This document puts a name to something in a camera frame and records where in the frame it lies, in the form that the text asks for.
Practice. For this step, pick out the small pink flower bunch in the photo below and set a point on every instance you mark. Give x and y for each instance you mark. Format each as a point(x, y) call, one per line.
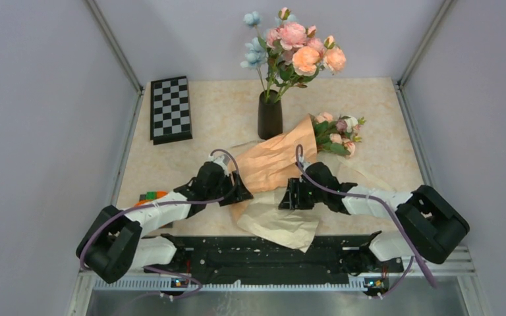
point(337, 135)

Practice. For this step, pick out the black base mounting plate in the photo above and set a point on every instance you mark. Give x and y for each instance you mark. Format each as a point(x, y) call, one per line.
point(257, 261)

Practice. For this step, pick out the black grey chessboard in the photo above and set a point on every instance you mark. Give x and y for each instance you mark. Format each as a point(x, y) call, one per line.
point(170, 119)

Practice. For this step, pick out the aluminium frame rail left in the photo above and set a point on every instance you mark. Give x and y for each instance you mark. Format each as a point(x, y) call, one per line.
point(113, 44)

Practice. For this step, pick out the pink orange blue flowers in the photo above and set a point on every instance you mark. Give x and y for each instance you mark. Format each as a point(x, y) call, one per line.
point(289, 55)

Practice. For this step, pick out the aluminium front frame rail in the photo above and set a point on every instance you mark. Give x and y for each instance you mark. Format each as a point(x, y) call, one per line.
point(370, 285)

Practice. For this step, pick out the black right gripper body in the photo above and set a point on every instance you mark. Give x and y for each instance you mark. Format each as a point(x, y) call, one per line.
point(306, 194)

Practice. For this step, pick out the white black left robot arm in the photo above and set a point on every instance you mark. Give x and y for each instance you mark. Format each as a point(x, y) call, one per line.
point(117, 240)

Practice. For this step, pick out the aluminium frame rail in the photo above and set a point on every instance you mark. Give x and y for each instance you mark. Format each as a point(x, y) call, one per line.
point(370, 285)
point(113, 44)
point(425, 42)

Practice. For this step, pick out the aluminium frame rail right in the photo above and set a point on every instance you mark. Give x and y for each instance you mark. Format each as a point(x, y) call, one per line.
point(425, 42)

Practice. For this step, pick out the orange curved toy track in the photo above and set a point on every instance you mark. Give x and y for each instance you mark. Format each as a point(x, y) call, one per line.
point(150, 196)

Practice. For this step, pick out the black cylindrical vase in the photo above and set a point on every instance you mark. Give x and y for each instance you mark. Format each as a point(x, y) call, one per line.
point(270, 116)

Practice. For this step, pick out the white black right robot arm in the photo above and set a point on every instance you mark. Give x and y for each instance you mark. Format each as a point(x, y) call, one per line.
point(428, 227)

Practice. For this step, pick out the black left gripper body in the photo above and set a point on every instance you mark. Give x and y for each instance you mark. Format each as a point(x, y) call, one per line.
point(223, 185)

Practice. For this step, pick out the orange paper bouquet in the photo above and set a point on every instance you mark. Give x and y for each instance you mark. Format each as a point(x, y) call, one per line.
point(265, 169)

